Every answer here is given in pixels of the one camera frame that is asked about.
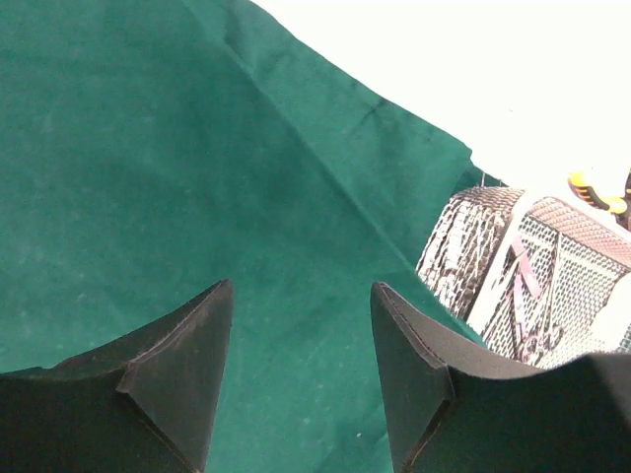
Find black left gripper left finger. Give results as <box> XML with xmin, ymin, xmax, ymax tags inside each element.
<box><xmin>1</xmin><ymin>280</ymin><xmax>234</xmax><ymax>472</ymax></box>

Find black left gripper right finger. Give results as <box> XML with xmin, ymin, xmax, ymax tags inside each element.
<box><xmin>371</xmin><ymin>283</ymin><xmax>630</xmax><ymax>472</ymax></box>

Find dark green surgical cloth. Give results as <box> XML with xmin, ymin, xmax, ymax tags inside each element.
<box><xmin>1</xmin><ymin>1</ymin><xmax>481</xmax><ymax>472</ymax></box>

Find steel surgical scissors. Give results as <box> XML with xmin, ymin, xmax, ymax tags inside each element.
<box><xmin>511</xmin><ymin>235</ymin><xmax>565</xmax><ymax>367</ymax></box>

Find steel mesh instrument tray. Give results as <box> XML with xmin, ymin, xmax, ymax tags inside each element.
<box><xmin>416</xmin><ymin>187</ymin><xmax>630</xmax><ymax>370</ymax></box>

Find white gauze pad top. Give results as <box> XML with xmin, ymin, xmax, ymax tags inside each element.
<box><xmin>591</xmin><ymin>274</ymin><xmax>630</xmax><ymax>353</ymax></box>

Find yellow black needle-nose pliers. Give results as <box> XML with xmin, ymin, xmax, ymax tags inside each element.
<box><xmin>567</xmin><ymin>170</ymin><xmax>630</xmax><ymax>231</ymax></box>

